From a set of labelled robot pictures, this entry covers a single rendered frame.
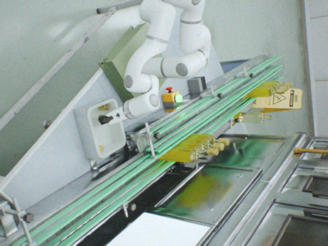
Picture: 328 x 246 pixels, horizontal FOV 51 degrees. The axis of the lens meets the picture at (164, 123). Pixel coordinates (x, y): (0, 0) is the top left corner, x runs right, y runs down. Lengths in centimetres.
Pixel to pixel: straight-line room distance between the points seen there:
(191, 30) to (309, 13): 595
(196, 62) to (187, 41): 10
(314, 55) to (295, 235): 621
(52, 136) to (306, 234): 100
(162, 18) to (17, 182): 78
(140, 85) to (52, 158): 47
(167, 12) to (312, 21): 613
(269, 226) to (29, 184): 90
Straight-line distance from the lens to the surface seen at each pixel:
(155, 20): 127
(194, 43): 142
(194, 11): 136
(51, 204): 137
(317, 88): 750
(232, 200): 144
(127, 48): 160
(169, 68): 149
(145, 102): 126
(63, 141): 146
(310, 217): 140
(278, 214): 143
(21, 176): 138
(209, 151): 160
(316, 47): 733
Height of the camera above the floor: 192
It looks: 37 degrees down
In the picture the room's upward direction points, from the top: 91 degrees clockwise
